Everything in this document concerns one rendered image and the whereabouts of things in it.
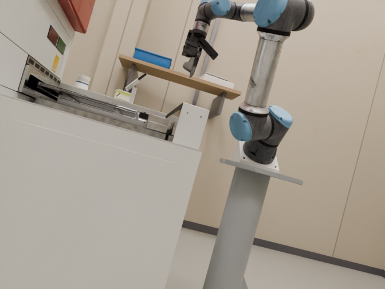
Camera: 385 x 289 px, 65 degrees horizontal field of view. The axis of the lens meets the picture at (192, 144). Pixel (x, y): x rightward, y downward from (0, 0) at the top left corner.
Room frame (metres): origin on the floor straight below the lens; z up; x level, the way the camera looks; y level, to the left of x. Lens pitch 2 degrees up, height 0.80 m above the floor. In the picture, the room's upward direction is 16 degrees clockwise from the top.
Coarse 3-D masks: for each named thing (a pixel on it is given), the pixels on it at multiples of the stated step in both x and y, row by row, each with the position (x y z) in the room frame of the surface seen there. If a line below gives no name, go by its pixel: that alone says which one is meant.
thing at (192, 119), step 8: (184, 104) 1.00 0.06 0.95; (184, 112) 1.00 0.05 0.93; (192, 112) 1.00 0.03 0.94; (200, 112) 1.01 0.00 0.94; (208, 112) 1.01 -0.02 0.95; (184, 120) 1.00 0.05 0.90; (192, 120) 1.00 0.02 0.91; (200, 120) 1.01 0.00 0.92; (176, 128) 1.00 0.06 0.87; (184, 128) 1.00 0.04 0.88; (192, 128) 1.01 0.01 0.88; (200, 128) 1.01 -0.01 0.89; (176, 136) 1.00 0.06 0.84; (184, 136) 1.00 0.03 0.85; (192, 136) 1.01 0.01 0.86; (200, 136) 1.01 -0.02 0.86; (184, 144) 1.00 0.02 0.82; (192, 144) 1.01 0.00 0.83
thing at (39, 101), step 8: (40, 104) 1.11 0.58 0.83; (48, 104) 1.12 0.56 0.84; (56, 104) 1.12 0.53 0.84; (72, 112) 1.13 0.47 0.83; (80, 112) 1.14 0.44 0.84; (88, 112) 1.14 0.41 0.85; (96, 120) 1.15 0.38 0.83; (104, 120) 1.16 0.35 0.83; (112, 120) 1.16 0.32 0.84; (128, 128) 1.17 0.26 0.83; (136, 128) 1.18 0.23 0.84; (144, 128) 1.18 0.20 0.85; (160, 136) 1.20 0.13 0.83
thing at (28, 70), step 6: (30, 66) 1.01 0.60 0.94; (24, 72) 1.00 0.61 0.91; (30, 72) 1.03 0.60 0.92; (36, 72) 1.08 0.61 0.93; (24, 78) 1.00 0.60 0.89; (36, 78) 1.11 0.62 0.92; (42, 78) 1.16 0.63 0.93; (48, 78) 1.22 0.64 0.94; (24, 84) 1.01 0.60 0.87; (54, 84) 1.32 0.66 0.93; (18, 90) 1.00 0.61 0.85; (24, 90) 1.02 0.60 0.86; (30, 90) 1.07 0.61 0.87; (36, 96) 1.15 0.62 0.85; (42, 96) 1.22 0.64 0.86
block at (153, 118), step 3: (150, 114) 1.16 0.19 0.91; (150, 117) 1.16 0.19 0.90; (153, 117) 1.16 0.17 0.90; (156, 117) 1.16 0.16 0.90; (159, 117) 1.17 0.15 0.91; (150, 120) 1.16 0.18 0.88; (153, 120) 1.16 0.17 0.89; (156, 120) 1.16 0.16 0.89; (159, 120) 1.17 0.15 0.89; (162, 120) 1.17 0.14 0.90; (165, 120) 1.17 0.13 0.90; (168, 120) 1.17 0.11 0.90; (159, 123) 1.17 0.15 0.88; (162, 123) 1.17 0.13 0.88; (165, 123) 1.17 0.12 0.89
